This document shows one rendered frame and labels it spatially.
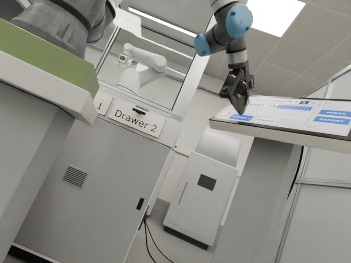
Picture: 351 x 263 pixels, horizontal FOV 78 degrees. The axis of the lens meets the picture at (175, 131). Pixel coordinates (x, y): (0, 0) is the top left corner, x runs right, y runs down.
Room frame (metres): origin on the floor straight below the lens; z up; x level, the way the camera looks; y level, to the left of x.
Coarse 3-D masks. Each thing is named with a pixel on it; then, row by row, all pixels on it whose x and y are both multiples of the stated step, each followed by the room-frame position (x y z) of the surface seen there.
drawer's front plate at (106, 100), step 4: (100, 92) 1.15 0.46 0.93; (96, 96) 1.15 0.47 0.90; (100, 96) 1.15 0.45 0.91; (104, 96) 1.15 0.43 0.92; (108, 96) 1.15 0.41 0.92; (96, 100) 1.15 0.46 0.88; (100, 100) 1.15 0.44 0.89; (104, 100) 1.15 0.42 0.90; (108, 100) 1.15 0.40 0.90; (96, 104) 1.15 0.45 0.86; (104, 104) 1.15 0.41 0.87; (108, 104) 1.15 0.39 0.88; (96, 108) 1.15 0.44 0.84; (100, 108) 1.15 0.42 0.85; (104, 108) 1.15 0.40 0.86; (100, 112) 1.15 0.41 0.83; (104, 112) 1.15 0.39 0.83
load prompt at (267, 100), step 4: (252, 100) 0.99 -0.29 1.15; (256, 100) 0.98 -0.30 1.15; (260, 100) 0.96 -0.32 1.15; (264, 100) 0.95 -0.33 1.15; (268, 100) 0.94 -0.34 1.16; (272, 100) 0.93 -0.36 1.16; (276, 100) 0.92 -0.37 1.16; (280, 100) 0.91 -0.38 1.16; (284, 100) 0.90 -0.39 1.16; (288, 100) 0.89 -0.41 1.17; (292, 100) 0.88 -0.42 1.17; (296, 100) 0.87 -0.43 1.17; (300, 100) 0.86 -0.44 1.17; (304, 100) 0.85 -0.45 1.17; (308, 100) 0.84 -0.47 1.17; (300, 104) 0.83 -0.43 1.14; (304, 104) 0.82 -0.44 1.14; (308, 104) 0.81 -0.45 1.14; (312, 104) 0.80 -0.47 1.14; (316, 104) 0.79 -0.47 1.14
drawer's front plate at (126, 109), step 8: (120, 104) 1.15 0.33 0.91; (128, 104) 1.15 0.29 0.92; (112, 112) 1.15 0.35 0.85; (120, 112) 1.15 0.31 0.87; (128, 112) 1.15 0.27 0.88; (136, 112) 1.15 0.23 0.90; (120, 120) 1.15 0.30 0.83; (136, 120) 1.15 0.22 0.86; (144, 120) 1.15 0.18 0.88; (152, 120) 1.15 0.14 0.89; (160, 120) 1.15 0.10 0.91; (136, 128) 1.15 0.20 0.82; (144, 128) 1.15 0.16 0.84; (152, 128) 1.15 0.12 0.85; (160, 128) 1.15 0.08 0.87
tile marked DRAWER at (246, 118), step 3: (234, 114) 0.91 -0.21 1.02; (237, 114) 0.90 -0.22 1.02; (231, 117) 0.89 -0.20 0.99; (234, 117) 0.89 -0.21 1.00; (237, 117) 0.88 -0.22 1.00; (240, 117) 0.87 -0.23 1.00; (243, 117) 0.86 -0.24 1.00; (246, 117) 0.86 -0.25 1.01; (249, 117) 0.85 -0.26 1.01; (252, 117) 0.84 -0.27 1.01; (243, 120) 0.85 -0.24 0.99; (246, 120) 0.84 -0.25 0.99; (249, 120) 0.83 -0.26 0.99
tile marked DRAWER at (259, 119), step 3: (258, 117) 0.83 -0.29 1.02; (261, 117) 0.82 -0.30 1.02; (264, 117) 0.82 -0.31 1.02; (255, 120) 0.82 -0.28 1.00; (258, 120) 0.81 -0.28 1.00; (261, 120) 0.81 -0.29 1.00; (264, 120) 0.80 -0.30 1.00; (267, 120) 0.79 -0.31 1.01; (270, 120) 0.79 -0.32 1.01; (273, 120) 0.78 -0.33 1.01; (276, 120) 0.78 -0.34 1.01; (279, 120) 0.77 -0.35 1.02; (267, 123) 0.78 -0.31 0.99; (270, 123) 0.77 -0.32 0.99; (273, 123) 0.76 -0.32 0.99; (276, 123) 0.76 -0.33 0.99
